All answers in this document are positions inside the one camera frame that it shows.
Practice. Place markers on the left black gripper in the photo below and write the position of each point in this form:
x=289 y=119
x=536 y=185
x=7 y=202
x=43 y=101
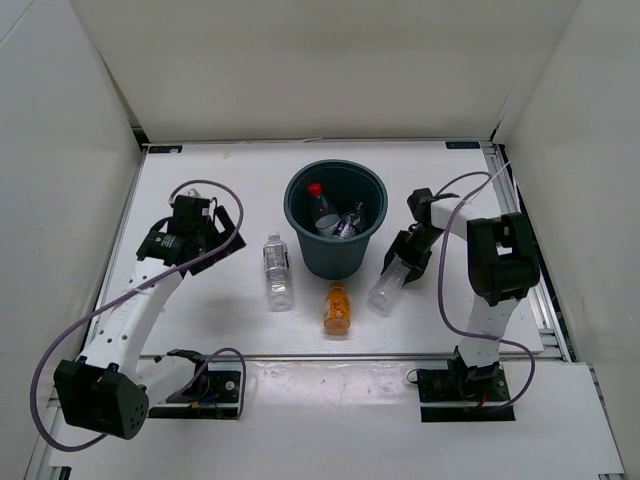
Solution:
x=228 y=229

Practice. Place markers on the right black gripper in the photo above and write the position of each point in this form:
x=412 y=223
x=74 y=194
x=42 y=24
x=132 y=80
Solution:
x=398 y=247

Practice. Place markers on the clear unlabelled plastic bottle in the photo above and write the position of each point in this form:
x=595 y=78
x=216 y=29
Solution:
x=386 y=291

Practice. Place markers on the tall white label water bottle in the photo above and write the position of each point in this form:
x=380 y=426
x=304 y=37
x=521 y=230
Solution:
x=276 y=270

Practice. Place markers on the small black cap bottle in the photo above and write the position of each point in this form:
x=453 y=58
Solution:
x=352 y=223

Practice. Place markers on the red label water bottle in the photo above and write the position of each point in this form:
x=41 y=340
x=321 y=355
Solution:
x=324 y=215

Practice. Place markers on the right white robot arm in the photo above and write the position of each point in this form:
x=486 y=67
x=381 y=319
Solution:
x=501 y=263

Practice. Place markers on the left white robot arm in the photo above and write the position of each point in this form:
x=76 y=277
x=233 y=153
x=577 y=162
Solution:
x=105 y=390

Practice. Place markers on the dark green plastic bin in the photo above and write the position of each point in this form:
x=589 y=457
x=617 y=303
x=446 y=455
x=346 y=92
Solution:
x=344 y=183

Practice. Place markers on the orange juice bottle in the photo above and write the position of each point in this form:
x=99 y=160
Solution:
x=337 y=314

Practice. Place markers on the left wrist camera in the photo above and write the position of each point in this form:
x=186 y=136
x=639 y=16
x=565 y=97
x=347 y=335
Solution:
x=190 y=215

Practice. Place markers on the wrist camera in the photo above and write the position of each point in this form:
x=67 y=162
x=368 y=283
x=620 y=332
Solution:
x=420 y=203
x=190 y=215

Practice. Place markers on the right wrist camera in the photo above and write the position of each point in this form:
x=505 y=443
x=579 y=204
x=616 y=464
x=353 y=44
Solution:
x=420 y=203

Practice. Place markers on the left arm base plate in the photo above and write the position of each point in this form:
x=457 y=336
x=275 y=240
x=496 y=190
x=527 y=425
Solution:
x=217 y=391

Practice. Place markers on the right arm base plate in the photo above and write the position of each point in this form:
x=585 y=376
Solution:
x=458 y=393

